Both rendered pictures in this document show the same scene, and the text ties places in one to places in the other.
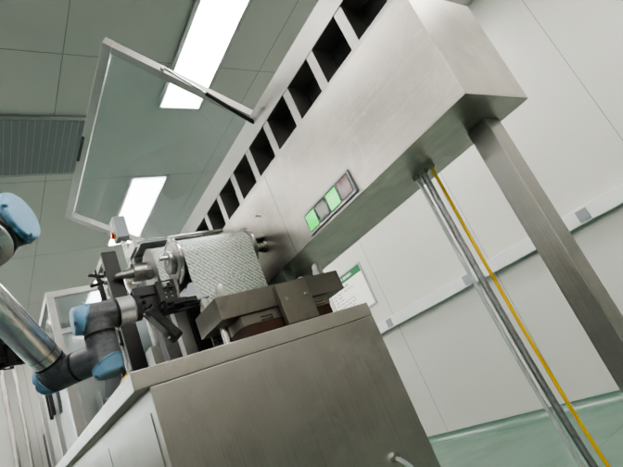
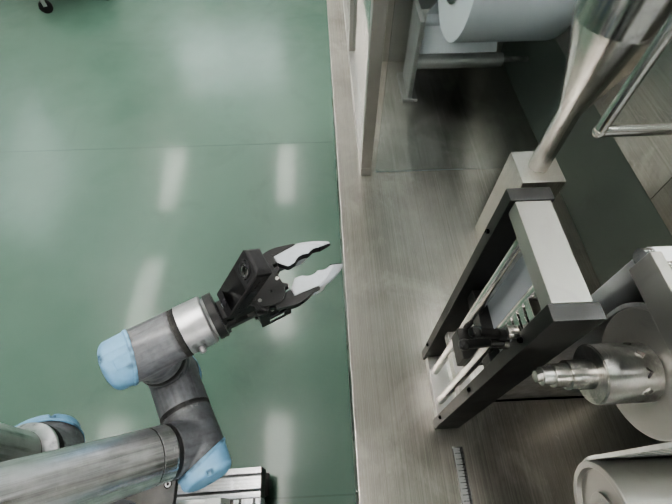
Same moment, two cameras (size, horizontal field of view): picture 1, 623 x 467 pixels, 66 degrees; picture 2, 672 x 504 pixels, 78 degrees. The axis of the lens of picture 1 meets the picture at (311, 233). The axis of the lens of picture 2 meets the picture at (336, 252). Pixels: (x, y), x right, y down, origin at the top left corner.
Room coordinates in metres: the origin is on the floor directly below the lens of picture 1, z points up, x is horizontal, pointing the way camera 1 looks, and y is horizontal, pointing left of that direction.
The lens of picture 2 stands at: (1.27, 0.76, 1.79)
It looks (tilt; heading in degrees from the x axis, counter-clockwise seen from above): 57 degrees down; 37
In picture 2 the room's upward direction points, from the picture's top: straight up
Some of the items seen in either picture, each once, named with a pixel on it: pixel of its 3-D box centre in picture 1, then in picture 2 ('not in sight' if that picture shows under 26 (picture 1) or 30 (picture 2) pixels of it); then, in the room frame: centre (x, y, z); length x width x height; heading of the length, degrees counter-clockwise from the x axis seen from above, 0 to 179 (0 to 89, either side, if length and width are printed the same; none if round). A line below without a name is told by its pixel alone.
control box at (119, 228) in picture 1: (117, 230); not in sight; (1.82, 0.75, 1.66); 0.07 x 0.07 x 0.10; 40
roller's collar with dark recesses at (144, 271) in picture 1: (142, 271); (615, 372); (1.56, 0.60, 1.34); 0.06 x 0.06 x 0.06; 39
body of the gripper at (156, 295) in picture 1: (155, 301); not in sight; (1.26, 0.47, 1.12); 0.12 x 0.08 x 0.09; 129
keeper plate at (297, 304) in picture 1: (296, 301); not in sight; (1.28, 0.11, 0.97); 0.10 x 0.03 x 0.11; 129
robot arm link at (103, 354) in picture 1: (99, 357); not in sight; (1.16, 0.61, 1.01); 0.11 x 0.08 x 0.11; 86
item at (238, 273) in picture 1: (232, 285); not in sight; (1.41, 0.29, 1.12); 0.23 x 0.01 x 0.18; 129
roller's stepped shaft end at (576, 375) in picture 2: (124, 274); (562, 375); (1.52, 0.64, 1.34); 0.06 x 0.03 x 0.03; 129
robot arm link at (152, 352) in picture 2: not in sight; (146, 350); (1.27, 1.10, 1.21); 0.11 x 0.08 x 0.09; 156
